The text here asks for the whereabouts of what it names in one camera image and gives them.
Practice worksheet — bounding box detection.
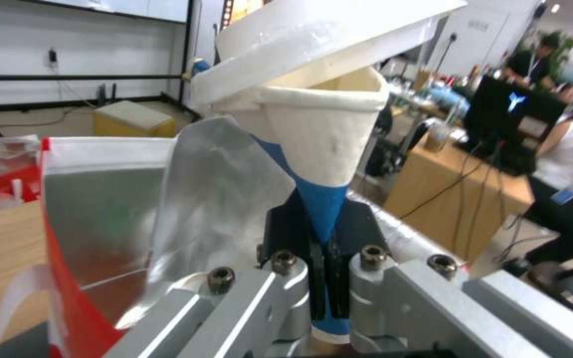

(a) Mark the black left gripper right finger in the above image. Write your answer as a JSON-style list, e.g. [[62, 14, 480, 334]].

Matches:
[[329, 203, 573, 358]]

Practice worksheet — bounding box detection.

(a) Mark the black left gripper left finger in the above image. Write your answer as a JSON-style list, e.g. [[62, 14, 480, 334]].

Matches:
[[102, 194, 328, 358]]

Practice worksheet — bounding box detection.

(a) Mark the red white foil-lined delivery bag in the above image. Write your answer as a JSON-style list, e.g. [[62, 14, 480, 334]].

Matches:
[[0, 115, 298, 358]]

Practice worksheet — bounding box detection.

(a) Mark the yellow box with beige top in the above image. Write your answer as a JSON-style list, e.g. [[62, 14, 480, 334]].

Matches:
[[92, 99, 176, 139]]

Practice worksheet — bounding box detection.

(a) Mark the wooden office desk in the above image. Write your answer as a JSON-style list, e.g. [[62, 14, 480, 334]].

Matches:
[[383, 128, 537, 262]]

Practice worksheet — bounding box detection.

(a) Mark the black office chair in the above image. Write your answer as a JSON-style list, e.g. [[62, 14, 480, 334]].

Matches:
[[365, 106, 429, 177]]

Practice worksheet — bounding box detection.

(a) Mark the iced drink plastic cup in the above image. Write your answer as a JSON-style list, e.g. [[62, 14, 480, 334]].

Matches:
[[424, 121, 456, 153]]

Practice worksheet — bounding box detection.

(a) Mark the black computer monitor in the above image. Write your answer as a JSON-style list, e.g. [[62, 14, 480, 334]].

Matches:
[[464, 74, 569, 176]]

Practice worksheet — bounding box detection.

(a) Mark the seated person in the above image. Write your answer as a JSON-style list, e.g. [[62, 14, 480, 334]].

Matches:
[[524, 96, 573, 278]]

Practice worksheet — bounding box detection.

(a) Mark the standing person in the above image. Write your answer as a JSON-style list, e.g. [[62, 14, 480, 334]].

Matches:
[[504, 31, 573, 92]]

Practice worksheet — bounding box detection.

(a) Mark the black display stand frame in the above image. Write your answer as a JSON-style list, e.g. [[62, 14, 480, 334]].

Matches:
[[0, 0, 204, 112]]

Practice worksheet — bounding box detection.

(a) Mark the large wall display screen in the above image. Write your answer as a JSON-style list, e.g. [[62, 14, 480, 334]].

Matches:
[[31, 0, 192, 25]]

